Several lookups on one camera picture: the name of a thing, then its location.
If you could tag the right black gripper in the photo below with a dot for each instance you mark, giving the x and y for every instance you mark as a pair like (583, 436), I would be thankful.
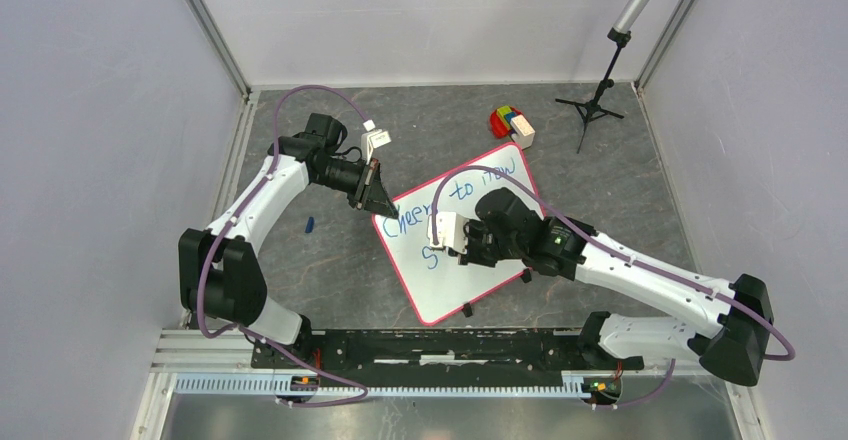
(470, 257)

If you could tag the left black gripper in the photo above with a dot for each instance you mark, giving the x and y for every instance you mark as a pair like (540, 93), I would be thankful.
(371, 194)

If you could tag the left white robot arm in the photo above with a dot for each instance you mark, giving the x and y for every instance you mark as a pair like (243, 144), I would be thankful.
(219, 272)

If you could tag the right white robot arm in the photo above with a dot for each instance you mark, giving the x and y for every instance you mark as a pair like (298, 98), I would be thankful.
(720, 324)

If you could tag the colourful toy brick stack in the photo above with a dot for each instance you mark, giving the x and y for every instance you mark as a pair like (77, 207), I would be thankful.
(508, 123)

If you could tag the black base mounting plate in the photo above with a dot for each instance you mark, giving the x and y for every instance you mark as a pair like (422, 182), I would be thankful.
(466, 357)

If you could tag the black tripod stand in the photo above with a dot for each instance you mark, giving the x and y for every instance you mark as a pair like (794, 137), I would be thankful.
(620, 34)

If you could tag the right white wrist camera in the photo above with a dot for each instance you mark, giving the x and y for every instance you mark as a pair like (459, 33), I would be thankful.
(447, 232)

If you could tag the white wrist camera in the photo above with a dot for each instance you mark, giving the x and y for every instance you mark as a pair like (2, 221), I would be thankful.
(447, 232)
(372, 139)

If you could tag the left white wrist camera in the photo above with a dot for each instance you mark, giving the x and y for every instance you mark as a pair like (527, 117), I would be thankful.
(372, 139)

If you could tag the grey slotted cable duct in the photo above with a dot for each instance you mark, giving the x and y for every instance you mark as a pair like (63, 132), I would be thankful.
(288, 385)

